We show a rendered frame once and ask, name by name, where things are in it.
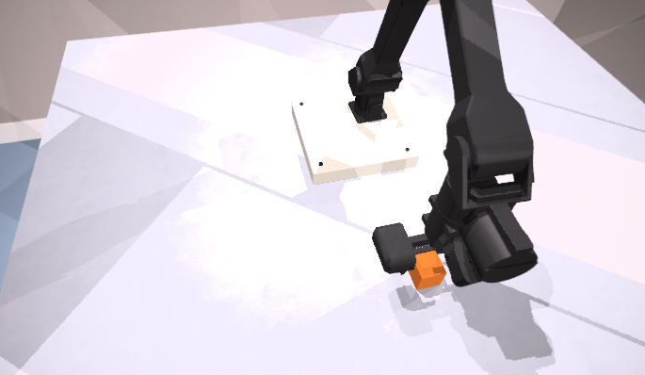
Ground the orange block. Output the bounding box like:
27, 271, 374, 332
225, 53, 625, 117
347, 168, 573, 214
408, 251, 446, 290

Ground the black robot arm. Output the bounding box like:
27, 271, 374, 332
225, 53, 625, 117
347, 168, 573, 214
347, 0, 539, 287

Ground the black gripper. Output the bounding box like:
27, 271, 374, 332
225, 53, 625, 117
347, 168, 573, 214
372, 194, 459, 275

